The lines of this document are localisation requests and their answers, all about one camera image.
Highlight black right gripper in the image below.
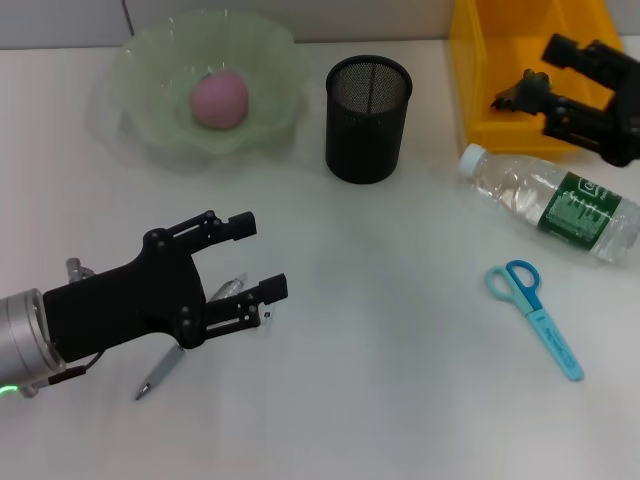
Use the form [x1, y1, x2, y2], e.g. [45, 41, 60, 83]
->
[519, 33, 640, 169]

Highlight silver ballpoint pen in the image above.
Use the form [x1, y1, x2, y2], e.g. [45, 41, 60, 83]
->
[133, 272, 250, 401]

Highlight green plastic wrapper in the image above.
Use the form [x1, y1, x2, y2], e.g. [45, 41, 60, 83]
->
[489, 68, 554, 114]

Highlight light blue scissors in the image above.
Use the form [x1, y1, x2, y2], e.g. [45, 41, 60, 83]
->
[483, 258, 585, 382]

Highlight clear green-label water bottle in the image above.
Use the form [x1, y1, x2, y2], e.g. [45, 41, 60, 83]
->
[458, 143, 640, 265]

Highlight pink toy peach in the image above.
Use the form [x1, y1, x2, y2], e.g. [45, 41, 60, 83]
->
[188, 70, 250, 130]

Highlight black mesh pen holder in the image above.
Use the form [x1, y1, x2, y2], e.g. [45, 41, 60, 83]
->
[324, 55, 414, 185]

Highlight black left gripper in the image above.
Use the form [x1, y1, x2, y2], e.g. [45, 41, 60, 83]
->
[42, 209, 290, 364]

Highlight yellow plastic bin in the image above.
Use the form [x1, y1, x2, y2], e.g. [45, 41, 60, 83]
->
[448, 0, 629, 162]

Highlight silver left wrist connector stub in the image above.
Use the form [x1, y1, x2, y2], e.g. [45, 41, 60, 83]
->
[64, 257, 96, 281]

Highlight translucent green fruit bowl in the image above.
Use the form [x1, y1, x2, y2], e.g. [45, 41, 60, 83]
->
[89, 13, 311, 160]

